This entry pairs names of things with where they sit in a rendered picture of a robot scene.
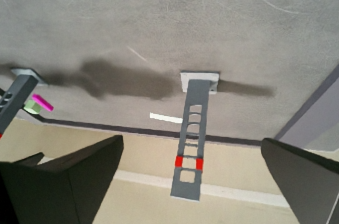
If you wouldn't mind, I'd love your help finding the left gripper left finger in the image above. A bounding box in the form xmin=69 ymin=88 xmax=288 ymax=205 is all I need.
xmin=0 ymin=135 xmax=124 ymax=224

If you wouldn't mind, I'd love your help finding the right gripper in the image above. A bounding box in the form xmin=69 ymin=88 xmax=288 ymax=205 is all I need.
xmin=13 ymin=152 xmax=44 ymax=166

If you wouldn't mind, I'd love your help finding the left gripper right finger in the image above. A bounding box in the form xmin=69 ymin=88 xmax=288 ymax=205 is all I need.
xmin=260 ymin=138 xmax=339 ymax=224

